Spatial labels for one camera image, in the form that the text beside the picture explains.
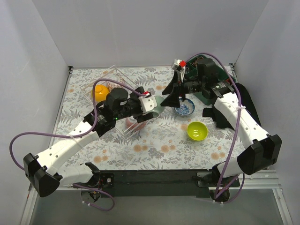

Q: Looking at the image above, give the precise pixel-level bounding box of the pink speckled bowl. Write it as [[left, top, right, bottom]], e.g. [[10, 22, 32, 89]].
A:
[[125, 117, 147, 131]]

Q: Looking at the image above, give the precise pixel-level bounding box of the orange bowl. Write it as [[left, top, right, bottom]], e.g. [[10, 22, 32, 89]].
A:
[[94, 85, 109, 103]]

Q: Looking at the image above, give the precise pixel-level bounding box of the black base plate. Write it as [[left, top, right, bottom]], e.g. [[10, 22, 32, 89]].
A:
[[86, 169, 233, 197]]

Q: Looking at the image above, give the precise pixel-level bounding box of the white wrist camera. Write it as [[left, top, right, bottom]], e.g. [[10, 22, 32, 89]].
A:
[[138, 91, 158, 113], [172, 59, 186, 82]]

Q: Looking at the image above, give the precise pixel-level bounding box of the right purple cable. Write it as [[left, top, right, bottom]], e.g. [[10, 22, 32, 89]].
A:
[[187, 53, 246, 204]]

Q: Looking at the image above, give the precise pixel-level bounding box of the blue floral white bowl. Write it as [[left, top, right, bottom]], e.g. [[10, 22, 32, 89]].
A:
[[174, 98, 195, 117]]

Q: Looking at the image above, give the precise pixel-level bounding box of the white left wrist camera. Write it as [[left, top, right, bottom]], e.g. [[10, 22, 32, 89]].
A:
[[138, 91, 158, 113]]

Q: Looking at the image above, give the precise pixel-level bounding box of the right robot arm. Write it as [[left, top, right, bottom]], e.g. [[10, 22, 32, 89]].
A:
[[161, 58, 282, 186]]

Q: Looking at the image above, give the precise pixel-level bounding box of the white wire dish rack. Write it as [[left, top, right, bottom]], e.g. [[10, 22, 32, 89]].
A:
[[80, 65, 140, 142]]

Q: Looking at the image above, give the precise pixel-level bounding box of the lime green bowl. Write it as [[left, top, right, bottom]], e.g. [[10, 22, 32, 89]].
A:
[[187, 121, 209, 141]]

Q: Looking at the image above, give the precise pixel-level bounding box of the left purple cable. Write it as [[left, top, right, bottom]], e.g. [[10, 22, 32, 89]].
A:
[[9, 79, 146, 210]]

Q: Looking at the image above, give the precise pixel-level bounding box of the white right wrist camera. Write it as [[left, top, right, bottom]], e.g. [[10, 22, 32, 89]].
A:
[[172, 59, 186, 82]]

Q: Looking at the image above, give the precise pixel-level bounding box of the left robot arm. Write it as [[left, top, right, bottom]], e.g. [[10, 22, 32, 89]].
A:
[[23, 88, 158, 197]]

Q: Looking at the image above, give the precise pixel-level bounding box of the purple cable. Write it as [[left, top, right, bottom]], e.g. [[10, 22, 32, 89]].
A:
[[9, 79, 146, 210], [187, 53, 246, 204]]

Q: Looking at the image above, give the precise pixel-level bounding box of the green compartment tray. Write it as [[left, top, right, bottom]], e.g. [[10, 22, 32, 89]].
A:
[[185, 54, 230, 105]]

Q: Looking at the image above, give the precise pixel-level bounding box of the mint green floral bowl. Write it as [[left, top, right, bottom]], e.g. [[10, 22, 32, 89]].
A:
[[150, 96, 165, 118]]

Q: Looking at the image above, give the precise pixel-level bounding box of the black cloth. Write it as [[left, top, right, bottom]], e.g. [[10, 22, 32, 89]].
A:
[[202, 82, 262, 129]]

